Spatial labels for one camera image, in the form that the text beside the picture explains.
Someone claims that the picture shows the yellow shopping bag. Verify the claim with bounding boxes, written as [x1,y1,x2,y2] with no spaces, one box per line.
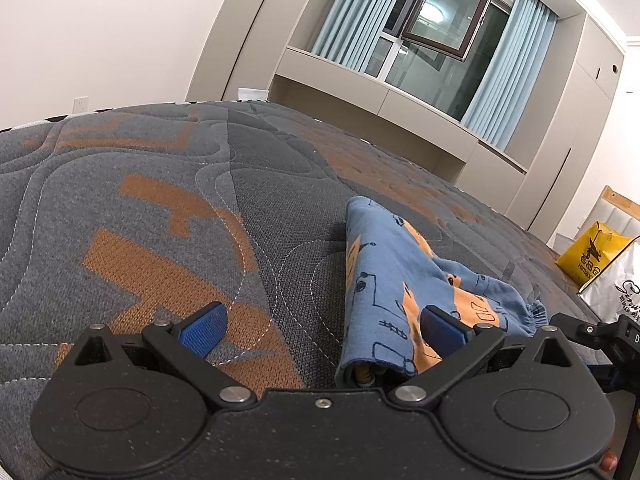
[555,221,636,284]

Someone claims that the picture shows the window with dark frame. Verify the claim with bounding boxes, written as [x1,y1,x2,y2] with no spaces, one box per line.
[372,0,520,123]

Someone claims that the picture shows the beige wardrobe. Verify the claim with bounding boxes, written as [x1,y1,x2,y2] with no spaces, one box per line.
[185,0,357,104]
[505,12,627,242]

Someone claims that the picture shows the wooden headboard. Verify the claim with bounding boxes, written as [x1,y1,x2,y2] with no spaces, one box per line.
[584,185,640,242]

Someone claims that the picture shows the light blue curtain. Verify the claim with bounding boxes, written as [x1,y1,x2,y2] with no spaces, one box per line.
[460,0,559,152]
[312,0,434,79]

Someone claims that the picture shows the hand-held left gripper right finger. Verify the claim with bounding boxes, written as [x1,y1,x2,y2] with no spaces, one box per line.
[387,305,577,407]

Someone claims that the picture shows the beige window cabinet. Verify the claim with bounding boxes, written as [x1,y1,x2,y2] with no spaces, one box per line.
[269,45,532,187]

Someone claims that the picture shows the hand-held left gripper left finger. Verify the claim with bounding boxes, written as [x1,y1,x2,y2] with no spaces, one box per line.
[74,301,253,409]

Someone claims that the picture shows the grey and orange quilted mattress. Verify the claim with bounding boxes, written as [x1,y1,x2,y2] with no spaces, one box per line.
[0,100,613,480]

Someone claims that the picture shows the blue pants with orange print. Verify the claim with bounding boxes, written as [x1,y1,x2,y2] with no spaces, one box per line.
[335,196,551,391]

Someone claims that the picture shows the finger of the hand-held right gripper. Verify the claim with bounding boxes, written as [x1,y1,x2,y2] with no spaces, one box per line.
[549,312,621,377]

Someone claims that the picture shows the white plastic bag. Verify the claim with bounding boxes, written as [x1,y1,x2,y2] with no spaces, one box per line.
[576,235,640,324]

